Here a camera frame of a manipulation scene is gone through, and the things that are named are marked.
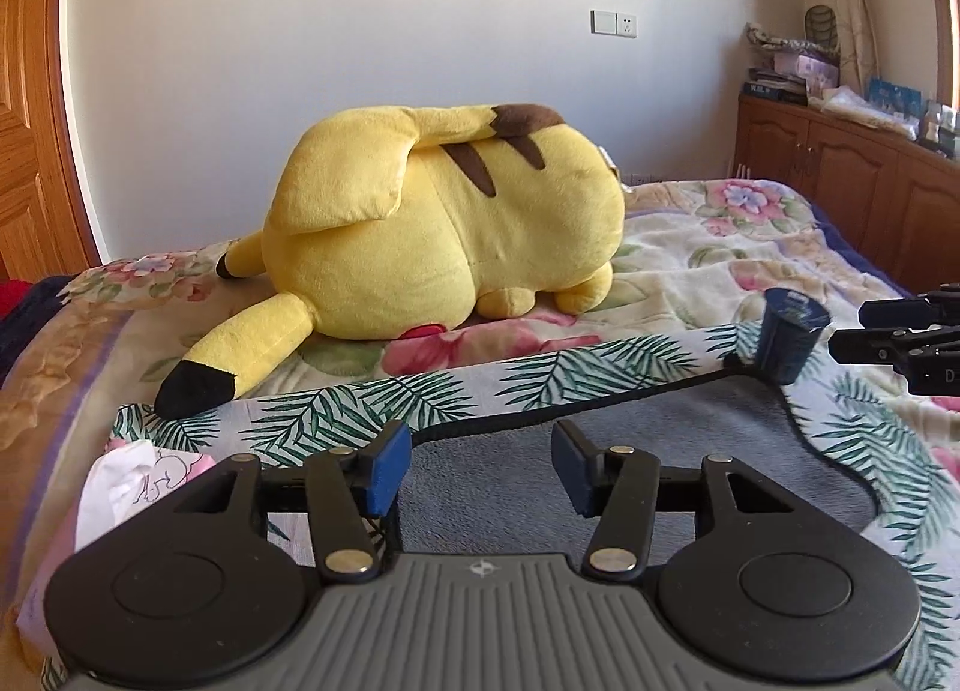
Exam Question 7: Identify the dark blue cloth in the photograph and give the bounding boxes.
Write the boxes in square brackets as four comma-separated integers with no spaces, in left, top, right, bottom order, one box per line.
[0,274,77,388]

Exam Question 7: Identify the small bottles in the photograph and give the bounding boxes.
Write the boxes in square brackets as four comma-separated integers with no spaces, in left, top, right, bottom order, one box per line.
[918,101,960,158]

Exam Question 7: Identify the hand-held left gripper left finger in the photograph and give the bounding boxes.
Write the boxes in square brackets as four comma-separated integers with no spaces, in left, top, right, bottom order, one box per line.
[169,421,413,581]

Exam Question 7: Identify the wooden cabinet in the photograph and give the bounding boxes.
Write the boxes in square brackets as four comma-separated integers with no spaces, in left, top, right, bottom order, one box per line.
[731,94,960,300]

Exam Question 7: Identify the grey towel with palm-leaf border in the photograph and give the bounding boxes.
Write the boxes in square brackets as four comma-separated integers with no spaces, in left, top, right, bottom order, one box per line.
[111,325,960,691]

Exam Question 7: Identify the blue printed box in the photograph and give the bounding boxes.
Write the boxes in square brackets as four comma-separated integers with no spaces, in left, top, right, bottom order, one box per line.
[866,77,924,116]

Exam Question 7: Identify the wooden door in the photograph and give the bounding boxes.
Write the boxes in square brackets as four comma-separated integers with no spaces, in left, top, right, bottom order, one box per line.
[0,0,104,287]

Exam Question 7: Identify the cream patterned curtain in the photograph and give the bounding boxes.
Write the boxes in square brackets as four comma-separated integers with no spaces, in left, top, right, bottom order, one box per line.
[817,0,880,90]

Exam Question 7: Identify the white and pink cloth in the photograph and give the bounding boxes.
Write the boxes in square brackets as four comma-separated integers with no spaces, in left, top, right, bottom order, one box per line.
[73,439,217,558]

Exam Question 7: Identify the stack of books and boxes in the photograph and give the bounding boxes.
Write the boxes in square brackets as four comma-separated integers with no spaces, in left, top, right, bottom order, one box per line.
[741,23,841,105]

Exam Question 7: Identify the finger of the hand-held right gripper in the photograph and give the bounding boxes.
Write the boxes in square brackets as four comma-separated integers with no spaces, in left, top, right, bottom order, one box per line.
[858,292,960,329]
[752,288,960,371]

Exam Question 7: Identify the yellow plush toy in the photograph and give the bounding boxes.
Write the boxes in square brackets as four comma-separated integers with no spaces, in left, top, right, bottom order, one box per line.
[154,101,627,417]

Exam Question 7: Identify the green patterned jar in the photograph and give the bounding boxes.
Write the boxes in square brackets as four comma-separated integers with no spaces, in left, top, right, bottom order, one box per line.
[805,4,842,53]

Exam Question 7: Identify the white plastic bag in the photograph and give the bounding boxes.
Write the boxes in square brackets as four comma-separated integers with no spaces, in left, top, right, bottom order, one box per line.
[821,86,920,138]

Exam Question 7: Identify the white wall switch socket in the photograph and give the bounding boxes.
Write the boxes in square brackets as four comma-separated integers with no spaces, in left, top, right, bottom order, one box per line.
[590,10,639,38]

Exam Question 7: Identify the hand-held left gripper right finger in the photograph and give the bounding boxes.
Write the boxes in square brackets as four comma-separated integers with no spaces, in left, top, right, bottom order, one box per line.
[550,421,794,578]

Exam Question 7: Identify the floral blanket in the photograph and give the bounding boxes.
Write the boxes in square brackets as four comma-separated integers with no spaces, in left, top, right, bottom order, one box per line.
[0,177,960,691]

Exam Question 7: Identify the red cloth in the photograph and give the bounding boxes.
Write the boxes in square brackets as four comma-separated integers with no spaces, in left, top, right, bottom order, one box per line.
[0,278,47,321]

